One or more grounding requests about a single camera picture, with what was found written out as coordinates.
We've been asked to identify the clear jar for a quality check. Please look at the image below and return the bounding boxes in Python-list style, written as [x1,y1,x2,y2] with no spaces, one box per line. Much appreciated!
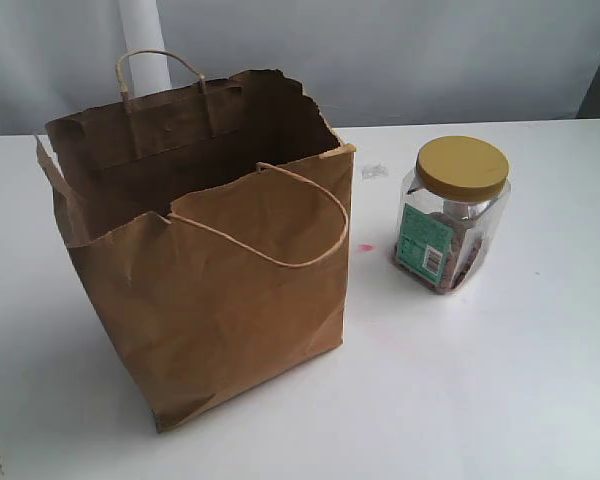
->
[393,136,511,294]

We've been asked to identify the white roll in background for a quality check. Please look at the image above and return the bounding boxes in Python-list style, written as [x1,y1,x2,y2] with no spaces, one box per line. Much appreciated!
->
[118,0,171,96]

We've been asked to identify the brown paper bag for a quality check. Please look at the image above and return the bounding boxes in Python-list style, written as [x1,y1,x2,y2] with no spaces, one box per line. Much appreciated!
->
[36,69,355,432]

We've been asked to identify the clear plastic scrap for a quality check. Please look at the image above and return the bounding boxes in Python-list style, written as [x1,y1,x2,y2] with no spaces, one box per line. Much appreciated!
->
[361,164,389,180]

